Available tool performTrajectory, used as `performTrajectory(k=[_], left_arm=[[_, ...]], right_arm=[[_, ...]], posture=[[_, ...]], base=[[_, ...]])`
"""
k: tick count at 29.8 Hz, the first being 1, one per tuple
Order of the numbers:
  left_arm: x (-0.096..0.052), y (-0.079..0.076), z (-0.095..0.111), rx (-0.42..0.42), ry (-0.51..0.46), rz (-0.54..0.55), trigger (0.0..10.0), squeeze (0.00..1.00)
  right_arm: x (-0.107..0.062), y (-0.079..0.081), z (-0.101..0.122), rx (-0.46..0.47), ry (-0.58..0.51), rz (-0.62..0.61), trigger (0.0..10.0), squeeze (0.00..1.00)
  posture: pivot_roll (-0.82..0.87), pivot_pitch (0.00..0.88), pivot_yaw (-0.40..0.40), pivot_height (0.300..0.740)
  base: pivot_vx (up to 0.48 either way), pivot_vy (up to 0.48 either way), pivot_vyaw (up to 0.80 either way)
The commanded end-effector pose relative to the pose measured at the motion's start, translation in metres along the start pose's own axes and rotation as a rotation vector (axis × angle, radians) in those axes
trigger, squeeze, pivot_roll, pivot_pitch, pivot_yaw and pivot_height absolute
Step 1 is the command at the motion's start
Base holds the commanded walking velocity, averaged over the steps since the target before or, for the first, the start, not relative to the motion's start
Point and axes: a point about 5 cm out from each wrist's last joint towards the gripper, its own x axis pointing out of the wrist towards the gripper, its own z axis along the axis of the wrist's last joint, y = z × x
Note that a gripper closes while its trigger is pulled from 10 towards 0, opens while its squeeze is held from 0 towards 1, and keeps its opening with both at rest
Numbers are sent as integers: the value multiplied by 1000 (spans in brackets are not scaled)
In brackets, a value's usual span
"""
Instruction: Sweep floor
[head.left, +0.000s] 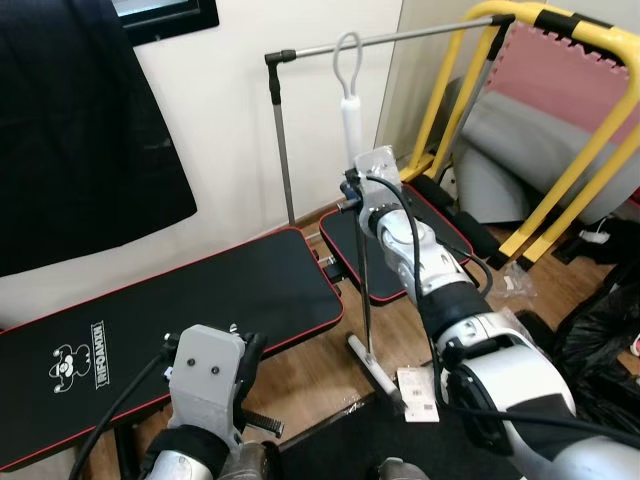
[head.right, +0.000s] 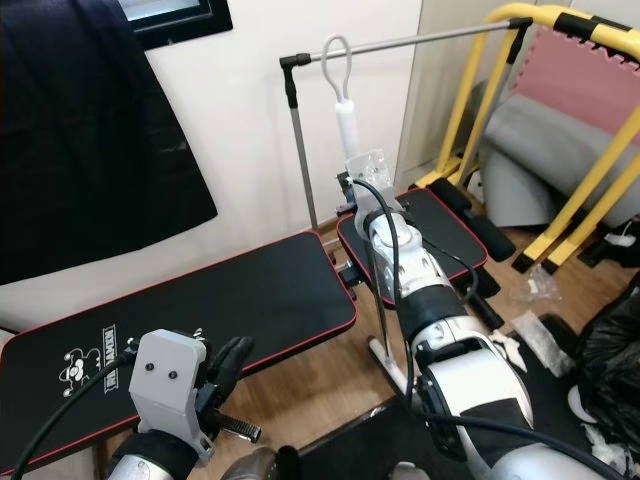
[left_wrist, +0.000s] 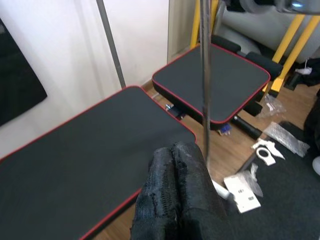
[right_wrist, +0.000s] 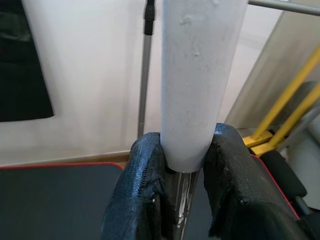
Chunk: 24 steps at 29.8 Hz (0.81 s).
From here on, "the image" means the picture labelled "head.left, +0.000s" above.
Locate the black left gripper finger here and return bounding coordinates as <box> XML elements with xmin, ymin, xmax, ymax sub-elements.
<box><xmin>240</xmin><ymin>332</ymin><xmax>269</xmax><ymax>386</ymax></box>
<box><xmin>230</xmin><ymin>340</ymin><xmax>251</xmax><ymax>411</ymax></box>

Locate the grey robot left leg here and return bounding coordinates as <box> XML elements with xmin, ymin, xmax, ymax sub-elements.
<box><xmin>215</xmin><ymin>440</ymin><xmax>284</xmax><ymax>480</ymax></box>

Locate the grey robot leg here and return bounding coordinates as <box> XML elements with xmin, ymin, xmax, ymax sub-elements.
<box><xmin>378</xmin><ymin>457</ymin><xmax>421</xmax><ymax>480</ymax></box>
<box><xmin>215</xmin><ymin>440</ymin><xmax>284</xmax><ymax>480</ymax></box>

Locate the long black bench pad with logo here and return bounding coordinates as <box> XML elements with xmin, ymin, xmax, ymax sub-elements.
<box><xmin>0</xmin><ymin>227</ymin><xmax>346</xmax><ymax>471</ymax></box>

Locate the short black bench pad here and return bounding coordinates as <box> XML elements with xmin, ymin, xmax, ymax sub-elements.
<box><xmin>320</xmin><ymin>180</ymin><xmax>476</xmax><ymax>306</ymax></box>

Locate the black foam bench roller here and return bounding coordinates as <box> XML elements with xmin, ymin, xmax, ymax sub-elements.
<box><xmin>408</xmin><ymin>173</ymin><xmax>511</xmax><ymax>266</ymax></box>

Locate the frosted glass panel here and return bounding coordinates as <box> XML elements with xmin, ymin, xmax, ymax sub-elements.
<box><xmin>378</xmin><ymin>0</ymin><xmax>481</xmax><ymax>171</ymax></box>

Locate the grey robot right leg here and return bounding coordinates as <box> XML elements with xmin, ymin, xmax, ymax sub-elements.
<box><xmin>378</xmin><ymin>457</ymin><xmax>421</xmax><ymax>480</ymax></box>

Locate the grey metal clothes rack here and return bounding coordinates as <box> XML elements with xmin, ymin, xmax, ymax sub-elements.
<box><xmin>265</xmin><ymin>12</ymin><xmax>516</xmax><ymax>229</ymax></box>

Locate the small white barcode card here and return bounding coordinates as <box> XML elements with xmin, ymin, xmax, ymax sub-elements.
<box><xmin>396</xmin><ymin>366</ymin><xmax>442</xmax><ymax>424</ymax></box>

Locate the white cushion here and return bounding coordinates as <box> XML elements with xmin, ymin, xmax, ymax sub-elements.
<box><xmin>0</xmin><ymin>228</ymin><xmax>301</xmax><ymax>333</ymax></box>

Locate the clear plastic wrapper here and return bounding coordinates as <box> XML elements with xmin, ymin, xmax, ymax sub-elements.
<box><xmin>498</xmin><ymin>262</ymin><xmax>539</xmax><ymax>301</ymax></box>

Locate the grey folded cushion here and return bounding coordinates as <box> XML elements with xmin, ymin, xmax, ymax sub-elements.
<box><xmin>445</xmin><ymin>88</ymin><xmax>640</xmax><ymax>229</ymax></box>

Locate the pink foam puzzle mat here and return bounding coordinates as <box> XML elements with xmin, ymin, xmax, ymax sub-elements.
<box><xmin>485</xmin><ymin>22</ymin><xmax>640</xmax><ymax>151</ymax></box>

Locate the small white charger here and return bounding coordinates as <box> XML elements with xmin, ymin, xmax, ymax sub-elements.
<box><xmin>575</xmin><ymin>225</ymin><xmax>613</xmax><ymax>247</ymax></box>

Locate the black garbage bag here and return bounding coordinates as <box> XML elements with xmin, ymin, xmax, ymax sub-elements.
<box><xmin>550</xmin><ymin>285</ymin><xmax>640</xmax><ymax>436</ymax></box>

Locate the black hanging cloth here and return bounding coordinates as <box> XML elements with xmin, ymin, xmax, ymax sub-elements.
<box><xmin>0</xmin><ymin>0</ymin><xmax>198</xmax><ymax>279</ymax></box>

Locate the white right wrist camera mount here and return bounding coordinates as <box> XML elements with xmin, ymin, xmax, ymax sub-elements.
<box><xmin>353</xmin><ymin>147</ymin><xmax>403</xmax><ymax>226</ymax></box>

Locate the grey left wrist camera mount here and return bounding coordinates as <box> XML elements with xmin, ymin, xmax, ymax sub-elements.
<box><xmin>165</xmin><ymin>325</ymin><xmax>248</xmax><ymax>441</ymax></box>

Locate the black metal bench frame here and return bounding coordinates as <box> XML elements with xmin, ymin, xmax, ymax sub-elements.
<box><xmin>113</xmin><ymin>250</ymin><xmax>346</xmax><ymax>480</ymax></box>

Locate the yellow metal tube frame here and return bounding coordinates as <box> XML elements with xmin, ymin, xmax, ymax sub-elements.
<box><xmin>405</xmin><ymin>0</ymin><xmax>640</xmax><ymax>269</ymax></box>

